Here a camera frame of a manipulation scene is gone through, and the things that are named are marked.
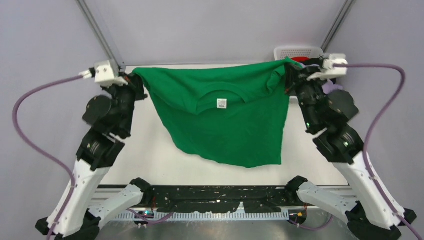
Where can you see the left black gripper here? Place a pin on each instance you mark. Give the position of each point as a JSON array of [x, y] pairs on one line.
[[135, 83]]

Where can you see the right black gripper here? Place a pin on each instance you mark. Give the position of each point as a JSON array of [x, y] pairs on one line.
[[295, 76]]

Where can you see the green t shirt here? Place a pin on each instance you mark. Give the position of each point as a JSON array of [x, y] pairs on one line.
[[230, 115]]

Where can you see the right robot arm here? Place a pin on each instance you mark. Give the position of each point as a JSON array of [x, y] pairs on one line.
[[375, 214]]

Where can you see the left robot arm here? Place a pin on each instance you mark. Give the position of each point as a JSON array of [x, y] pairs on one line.
[[110, 118]]

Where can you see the lavender t shirt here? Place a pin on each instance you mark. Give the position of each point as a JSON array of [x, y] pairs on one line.
[[330, 84]]

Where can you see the black t shirt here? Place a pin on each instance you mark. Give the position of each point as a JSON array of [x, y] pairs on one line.
[[316, 62]]

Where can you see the red t shirt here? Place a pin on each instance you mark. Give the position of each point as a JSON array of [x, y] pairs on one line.
[[300, 59]]

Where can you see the white laundry basket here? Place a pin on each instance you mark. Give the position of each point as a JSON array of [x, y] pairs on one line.
[[311, 52]]

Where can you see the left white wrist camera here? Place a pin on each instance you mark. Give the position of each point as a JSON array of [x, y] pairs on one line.
[[107, 73]]

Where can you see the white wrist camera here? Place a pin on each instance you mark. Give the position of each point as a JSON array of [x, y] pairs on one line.
[[333, 66], [107, 73]]

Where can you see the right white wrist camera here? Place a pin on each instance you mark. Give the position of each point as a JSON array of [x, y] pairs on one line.
[[333, 66]]

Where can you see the left corner frame post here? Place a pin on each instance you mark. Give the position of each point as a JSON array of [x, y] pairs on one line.
[[91, 10]]

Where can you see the corner frame post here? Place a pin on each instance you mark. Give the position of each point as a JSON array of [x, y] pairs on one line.
[[91, 10], [337, 24]]

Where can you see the right corner frame post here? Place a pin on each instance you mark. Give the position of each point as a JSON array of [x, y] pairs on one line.
[[337, 24]]

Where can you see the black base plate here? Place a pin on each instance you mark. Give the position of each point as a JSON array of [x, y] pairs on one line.
[[227, 199]]

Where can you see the slotted cable duct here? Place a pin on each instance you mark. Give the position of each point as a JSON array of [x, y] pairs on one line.
[[239, 215]]

